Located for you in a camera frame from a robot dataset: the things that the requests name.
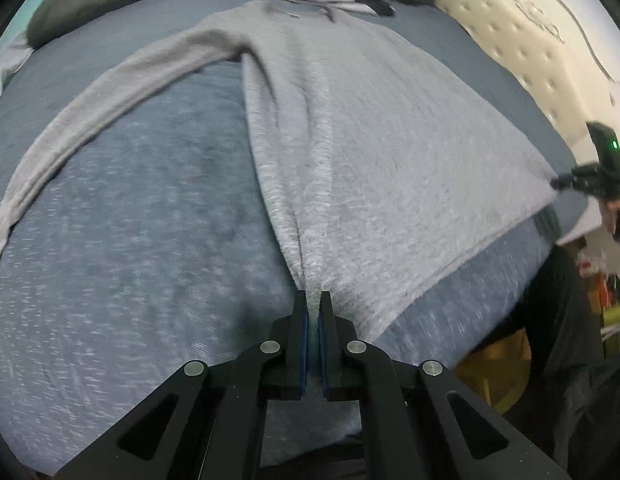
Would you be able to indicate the grey knit sweater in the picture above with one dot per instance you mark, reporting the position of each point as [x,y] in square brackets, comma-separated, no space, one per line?
[380,160]

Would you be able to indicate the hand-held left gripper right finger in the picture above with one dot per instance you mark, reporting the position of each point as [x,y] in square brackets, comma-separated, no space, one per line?
[322,360]

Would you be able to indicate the person's right hand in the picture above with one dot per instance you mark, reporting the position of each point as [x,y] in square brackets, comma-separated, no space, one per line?
[614,206]

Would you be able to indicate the person's dark clothing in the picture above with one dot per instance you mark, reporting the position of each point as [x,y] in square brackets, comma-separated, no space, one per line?
[565,360]

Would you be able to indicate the light grey duvet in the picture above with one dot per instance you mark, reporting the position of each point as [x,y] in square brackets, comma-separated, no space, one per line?
[7,70]

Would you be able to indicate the cream tufted headboard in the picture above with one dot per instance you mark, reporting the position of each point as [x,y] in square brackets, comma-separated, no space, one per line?
[520,35]

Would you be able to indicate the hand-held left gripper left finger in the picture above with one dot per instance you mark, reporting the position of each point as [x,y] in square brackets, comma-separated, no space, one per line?
[305,360]

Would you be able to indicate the colourful floor clutter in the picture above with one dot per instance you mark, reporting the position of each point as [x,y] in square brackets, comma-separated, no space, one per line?
[610,290]

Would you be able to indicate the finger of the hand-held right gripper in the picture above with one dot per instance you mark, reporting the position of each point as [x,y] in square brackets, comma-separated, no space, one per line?
[564,182]

